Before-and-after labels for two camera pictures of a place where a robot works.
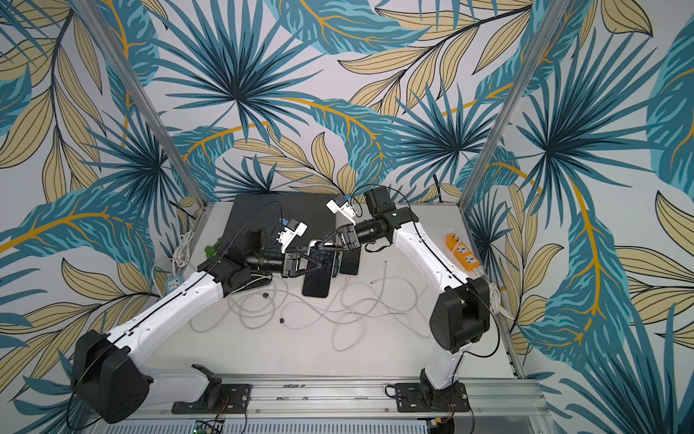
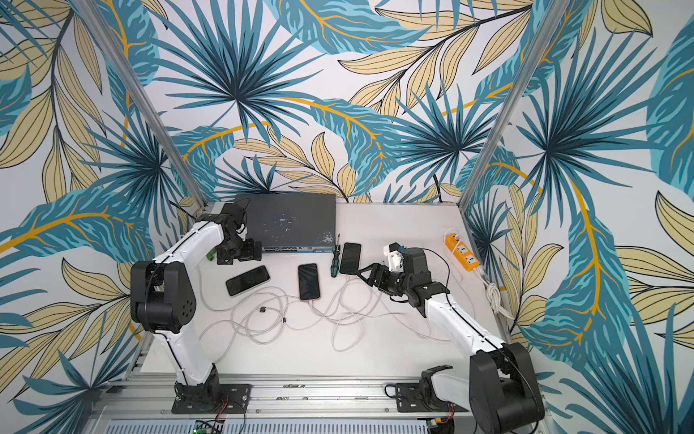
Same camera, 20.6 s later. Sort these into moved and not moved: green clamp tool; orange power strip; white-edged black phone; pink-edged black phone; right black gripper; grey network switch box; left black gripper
Moved: right black gripper; pink-edged black phone; left black gripper
Not moved: white-edged black phone; orange power strip; green clamp tool; grey network switch box
